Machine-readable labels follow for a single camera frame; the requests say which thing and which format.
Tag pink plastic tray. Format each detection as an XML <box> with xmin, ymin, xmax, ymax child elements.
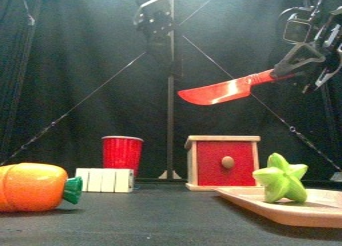
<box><xmin>214</xmin><ymin>186</ymin><xmax>342</xmax><ymax>229</ymax></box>

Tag red plastic toy knife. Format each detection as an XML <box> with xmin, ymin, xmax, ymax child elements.
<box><xmin>176</xmin><ymin>68</ymin><xmax>298</xmax><ymax>107</ymax></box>

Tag red plastic party cup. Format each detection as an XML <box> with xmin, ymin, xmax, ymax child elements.
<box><xmin>100</xmin><ymin>135</ymin><xmax>146</xmax><ymax>178</ymax></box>

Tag black cloth backdrop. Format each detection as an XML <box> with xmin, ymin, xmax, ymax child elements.
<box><xmin>0</xmin><ymin>0</ymin><xmax>342</xmax><ymax>184</ymax></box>

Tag green star toy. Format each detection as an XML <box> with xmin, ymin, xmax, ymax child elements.
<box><xmin>251</xmin><ymin>152</ymin><xmax>310</xmax><ymax>204</ymax></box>

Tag orange toy carrot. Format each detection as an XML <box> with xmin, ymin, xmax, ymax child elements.
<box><xmin>0</xmin><ymin>162</ymin><xmax>84</xmax><ymax>214</ymax></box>

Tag wooden box with red drawer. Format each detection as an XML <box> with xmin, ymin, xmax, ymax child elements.
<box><xmin>183</xmin><ymin>134</ymin><xmax>262</xmax><ymax>192</ymax></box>

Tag black frame pole with foot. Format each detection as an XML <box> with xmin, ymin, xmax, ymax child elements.
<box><xmin>158</xmin><ymin>0</ymin><xmax>184</xmax><ymax>181</ymax></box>

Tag white block strip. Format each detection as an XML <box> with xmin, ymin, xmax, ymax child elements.
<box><xmin>74</xmin><ymin>167</ymin><xmax>136</xmax><ymax>194</ymax></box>

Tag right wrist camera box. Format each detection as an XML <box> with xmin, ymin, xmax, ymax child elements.
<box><xmin>281</xmin><ymin>8</ymin><xmax>315</xmax><ymax>44</ymax></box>

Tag thin steel bracing cable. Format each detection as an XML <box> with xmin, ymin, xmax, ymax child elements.
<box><xmin>180</xmin><ymin>34</ymin><xmax>342</xmax><ymax>173</ymax></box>
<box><xmin>0</xmin><ymin>0</ymin><xmax>224</xmax><ymax>167</ymax></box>

